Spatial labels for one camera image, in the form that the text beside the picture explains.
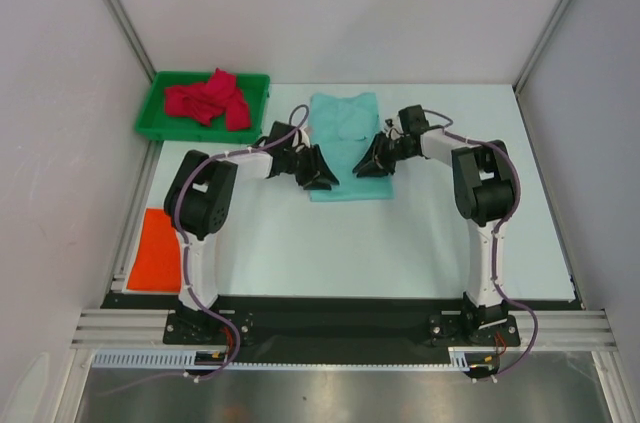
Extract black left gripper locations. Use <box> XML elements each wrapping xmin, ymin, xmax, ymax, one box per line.
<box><xmin>282</xmin><ymin>144</ymin><xmax>338</xmax><ymax>190</ymax></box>

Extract teal t shirt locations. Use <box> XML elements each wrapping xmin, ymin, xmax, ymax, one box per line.
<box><xmin>309</xmin><ymin>92</ymin><xmax>394</xmax><ymax>203</ymax></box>

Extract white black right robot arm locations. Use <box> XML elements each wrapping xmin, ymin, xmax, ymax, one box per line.
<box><xmin>352</xmin><ymin>105</ymin><xmax>521</xmax><ymax>344</ymax></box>

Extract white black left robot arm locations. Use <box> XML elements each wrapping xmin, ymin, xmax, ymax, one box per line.
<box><xmin>163</xmin><ymin>122</ymin><xmax>339</xmax><ymax>344</ymax></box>

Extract red crumpled t shirt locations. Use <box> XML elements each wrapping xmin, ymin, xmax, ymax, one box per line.
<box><xmin>164</xmin><ymin>69</ymin><xmax>252</xmax><ymax>132</ymax></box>

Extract green plastic tray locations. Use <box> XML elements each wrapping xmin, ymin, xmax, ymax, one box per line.
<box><xmin>135</xmin><ymin>71</ymin><xmax>270</xmax><ymax>143</ymax></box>

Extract orange folded t shirt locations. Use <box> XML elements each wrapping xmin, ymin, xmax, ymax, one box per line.
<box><xmin>125</xmin><ymin>208</ymin><xmax>181</xmax><ymax>294</ymax></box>

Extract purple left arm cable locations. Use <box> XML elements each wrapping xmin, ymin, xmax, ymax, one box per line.
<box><xmin>94</xmin><ymin>104</ymin><xmax>311</xmax><ymax>397</ymax></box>

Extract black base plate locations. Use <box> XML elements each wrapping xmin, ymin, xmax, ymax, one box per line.
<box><xmin>101</xmin><ymin>292</ymin><xmax>580</xmax><ymax>366</ymax></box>

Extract right side aluminium rail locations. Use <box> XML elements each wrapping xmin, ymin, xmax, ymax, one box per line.
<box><xmin>512</xmin><ymin>88</ymin><xmax>585</xmax><ymax>308</ymax></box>

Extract left side aluminium rail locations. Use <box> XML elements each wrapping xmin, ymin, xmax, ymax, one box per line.
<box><xmin>106</xmin><ymin>141</ymin><xmax>162</xmax><ymax>292</ymax></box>

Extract aluminium frame rail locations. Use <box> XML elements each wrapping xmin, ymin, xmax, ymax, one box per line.
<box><xmin>71</xmin><ymin>309</ymin><xmax>617</xmax><ymax>352</ymax></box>

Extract white slotted cable duct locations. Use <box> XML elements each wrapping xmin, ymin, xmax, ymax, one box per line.
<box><xmin>92</xmin><ymin>349</ymin><xmax>470</xmax><ymax>372</ymax></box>

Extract left vertical aluminium post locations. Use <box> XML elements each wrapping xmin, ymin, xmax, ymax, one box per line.
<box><xmin>102</xmin><ymin>0</ymin><xmax>156</xmax><ymax>82</ymax></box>

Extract vertical aluminium post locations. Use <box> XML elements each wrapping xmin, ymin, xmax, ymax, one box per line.
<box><xmin>102</xmin><ymin>0</ymin><xmax>156</xmax><ymax>82</ymax></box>
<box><xmin>512</xmin><ymin>0</ymin><xmax>575</xmax><ymax>97</ymax></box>

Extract right vertical aluminium post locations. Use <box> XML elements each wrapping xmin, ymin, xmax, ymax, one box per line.
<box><xmin>512</xmin><ymin>0</ymin><xmax>575</xmax><ymax>97</ymax></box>

